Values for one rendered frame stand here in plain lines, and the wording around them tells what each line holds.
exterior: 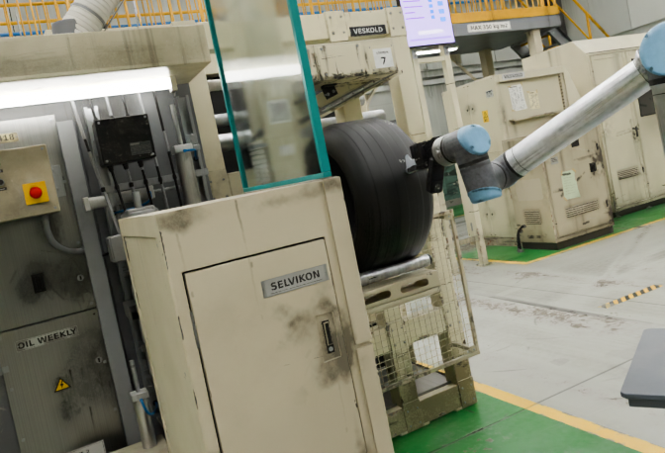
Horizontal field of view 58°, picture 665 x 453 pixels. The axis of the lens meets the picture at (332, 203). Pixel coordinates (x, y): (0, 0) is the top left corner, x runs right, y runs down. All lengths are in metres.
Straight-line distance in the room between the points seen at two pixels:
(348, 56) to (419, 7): 3.94
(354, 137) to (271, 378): 1.01
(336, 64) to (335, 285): 1.34
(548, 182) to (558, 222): 0.43
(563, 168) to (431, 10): 2.17
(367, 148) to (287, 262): 0.84
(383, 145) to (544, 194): 4.81
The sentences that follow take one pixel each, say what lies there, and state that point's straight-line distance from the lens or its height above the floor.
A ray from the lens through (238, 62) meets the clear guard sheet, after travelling 1.68.
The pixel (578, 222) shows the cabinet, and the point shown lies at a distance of 7.01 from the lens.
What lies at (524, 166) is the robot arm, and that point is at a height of 1.19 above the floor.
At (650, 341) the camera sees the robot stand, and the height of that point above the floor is 0.60.
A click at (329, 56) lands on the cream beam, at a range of 2.47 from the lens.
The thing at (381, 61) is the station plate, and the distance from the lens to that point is 2.58.
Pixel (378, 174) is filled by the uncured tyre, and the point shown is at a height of 1.24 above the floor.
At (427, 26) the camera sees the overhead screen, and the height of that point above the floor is 2.52.
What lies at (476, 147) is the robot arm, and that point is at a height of 1.27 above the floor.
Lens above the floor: 1.28
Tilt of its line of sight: 3 degrees down
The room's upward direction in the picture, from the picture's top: 11 degrees counter-clockwise
